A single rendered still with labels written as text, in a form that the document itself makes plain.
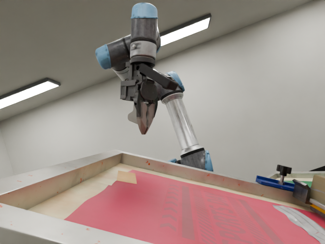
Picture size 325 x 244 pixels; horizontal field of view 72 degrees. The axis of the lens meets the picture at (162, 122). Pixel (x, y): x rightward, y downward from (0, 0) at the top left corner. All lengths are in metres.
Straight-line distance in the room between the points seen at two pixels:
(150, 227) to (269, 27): 4.77
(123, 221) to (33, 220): 0.14
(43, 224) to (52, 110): 4.79
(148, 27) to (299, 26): 4.62
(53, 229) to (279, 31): 4.91
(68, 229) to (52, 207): 0.13
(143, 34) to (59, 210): 0.48
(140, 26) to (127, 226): 0.50
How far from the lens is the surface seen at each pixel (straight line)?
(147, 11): 0.68
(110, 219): 0.35
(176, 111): 1.05
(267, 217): 0.58
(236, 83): 4.48
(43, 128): 5.09
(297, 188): 0.79
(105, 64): 0.78
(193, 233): 0.37
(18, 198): 0.34
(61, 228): 0.24
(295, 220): 0.61
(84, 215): 0.36
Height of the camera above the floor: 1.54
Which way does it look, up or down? 4 degrees up
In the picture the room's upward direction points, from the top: 20 degrees counter-clockwise
